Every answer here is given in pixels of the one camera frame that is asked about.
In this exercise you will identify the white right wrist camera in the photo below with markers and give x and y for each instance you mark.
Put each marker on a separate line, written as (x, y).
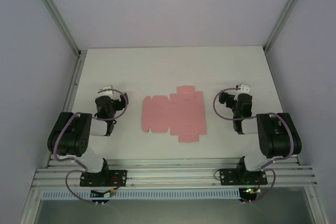
(243, 88)

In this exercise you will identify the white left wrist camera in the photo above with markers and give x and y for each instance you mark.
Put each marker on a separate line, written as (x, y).
(105, 90)

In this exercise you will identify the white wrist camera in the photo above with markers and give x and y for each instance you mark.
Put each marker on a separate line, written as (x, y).
(243, 88)
(105, 90)

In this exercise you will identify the grey metal panel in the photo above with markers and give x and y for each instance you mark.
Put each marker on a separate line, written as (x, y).
(170, 212)

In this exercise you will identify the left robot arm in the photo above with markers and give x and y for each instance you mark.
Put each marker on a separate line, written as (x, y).
(69, 134)

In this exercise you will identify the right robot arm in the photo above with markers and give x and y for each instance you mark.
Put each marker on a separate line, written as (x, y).
(278, 140)

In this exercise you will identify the aluminium side rail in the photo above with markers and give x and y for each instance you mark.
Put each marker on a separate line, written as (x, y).
(319, 208)
(73, 87)

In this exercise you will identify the aluminium frame post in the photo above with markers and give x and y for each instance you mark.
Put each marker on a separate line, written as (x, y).
(288, 11)
(53, 14)

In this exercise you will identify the pink paper box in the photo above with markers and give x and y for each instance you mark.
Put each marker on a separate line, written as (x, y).
(173, 113)

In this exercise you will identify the aluminium mounting rail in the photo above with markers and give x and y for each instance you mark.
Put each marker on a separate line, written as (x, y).
(170, 174)

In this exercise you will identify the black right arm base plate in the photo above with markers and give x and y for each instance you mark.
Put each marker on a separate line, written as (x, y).
(228, 176)

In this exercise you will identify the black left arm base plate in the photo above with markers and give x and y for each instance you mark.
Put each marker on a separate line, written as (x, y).
(120, 176)

